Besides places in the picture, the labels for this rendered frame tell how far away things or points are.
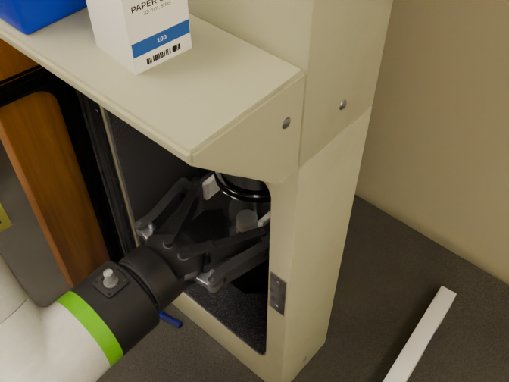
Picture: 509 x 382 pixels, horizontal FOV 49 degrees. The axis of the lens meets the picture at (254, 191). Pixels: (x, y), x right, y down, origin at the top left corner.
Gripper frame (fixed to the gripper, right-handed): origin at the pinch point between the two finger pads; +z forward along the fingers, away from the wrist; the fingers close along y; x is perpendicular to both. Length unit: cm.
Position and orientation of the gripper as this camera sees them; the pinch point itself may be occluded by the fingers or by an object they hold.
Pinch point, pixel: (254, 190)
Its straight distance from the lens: 73.3
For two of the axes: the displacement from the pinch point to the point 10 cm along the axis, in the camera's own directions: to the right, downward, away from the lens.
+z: 6.6, -5.5, 5.1
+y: -7.5, -4.9, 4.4
